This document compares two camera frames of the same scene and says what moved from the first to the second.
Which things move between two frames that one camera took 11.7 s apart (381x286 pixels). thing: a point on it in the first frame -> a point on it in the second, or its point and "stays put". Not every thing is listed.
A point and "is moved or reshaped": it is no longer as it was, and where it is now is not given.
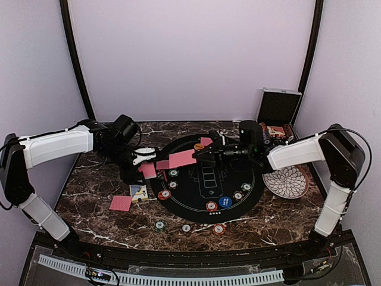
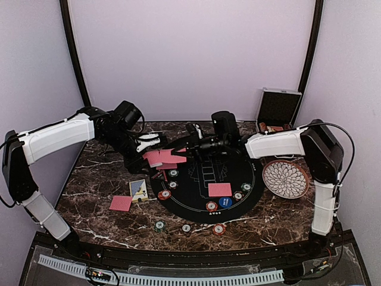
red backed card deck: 148,169 -> 156,158
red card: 121,203 stays put
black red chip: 172,185 stays put
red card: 181,159 is moved or reshaped
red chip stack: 164,195 stays put
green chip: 246,186 stays put
